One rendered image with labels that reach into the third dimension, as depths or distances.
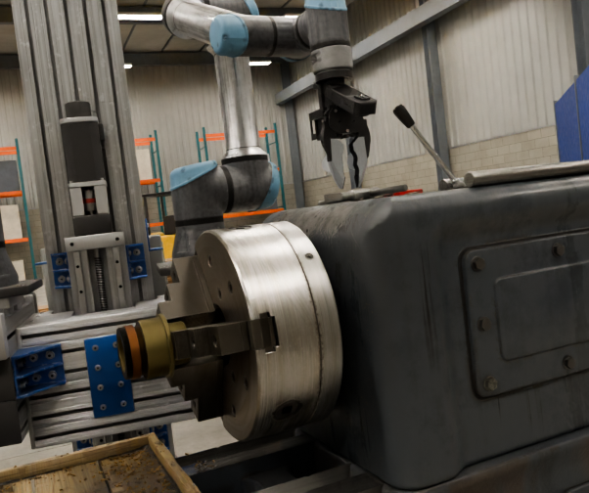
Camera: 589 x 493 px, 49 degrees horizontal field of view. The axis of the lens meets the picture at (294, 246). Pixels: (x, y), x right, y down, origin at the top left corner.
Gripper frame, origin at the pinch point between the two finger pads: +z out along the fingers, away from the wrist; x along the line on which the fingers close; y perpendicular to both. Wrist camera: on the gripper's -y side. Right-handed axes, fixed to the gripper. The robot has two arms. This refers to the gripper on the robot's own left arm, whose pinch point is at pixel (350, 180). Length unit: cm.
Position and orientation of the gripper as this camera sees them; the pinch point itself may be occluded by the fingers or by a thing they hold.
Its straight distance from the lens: 120.0
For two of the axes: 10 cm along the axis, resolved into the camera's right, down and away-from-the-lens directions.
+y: -4.0, 0.0, 9.1
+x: -9.1, 1.3, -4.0
